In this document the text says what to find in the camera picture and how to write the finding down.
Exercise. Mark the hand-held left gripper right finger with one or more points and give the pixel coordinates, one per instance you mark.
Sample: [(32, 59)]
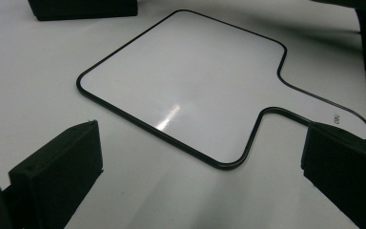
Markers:
[(346, 171)]

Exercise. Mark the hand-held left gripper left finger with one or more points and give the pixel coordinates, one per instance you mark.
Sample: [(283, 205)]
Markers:
[(57, 178)]

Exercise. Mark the black whiteboard eraser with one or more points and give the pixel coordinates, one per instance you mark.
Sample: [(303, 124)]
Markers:
[(82, 8)]

